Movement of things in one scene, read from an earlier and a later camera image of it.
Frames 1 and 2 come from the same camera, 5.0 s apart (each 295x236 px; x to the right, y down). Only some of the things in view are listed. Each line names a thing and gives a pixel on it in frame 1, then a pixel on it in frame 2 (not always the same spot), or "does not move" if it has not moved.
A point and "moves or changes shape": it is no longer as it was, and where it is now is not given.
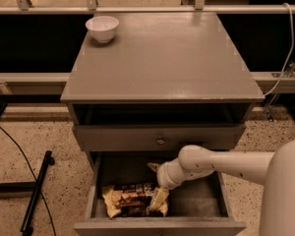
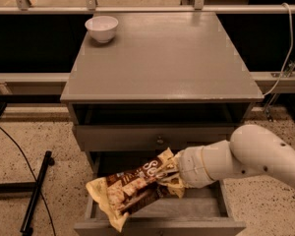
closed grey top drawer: x=158 y=138 does not move
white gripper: x=165 y=180 to x=191 y=167
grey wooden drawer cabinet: x=166 y=82 does not move
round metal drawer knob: x=160 y=142 does not move
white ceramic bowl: x=102 y=28 does not move
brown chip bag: x=128 y=200 moves or changes shape
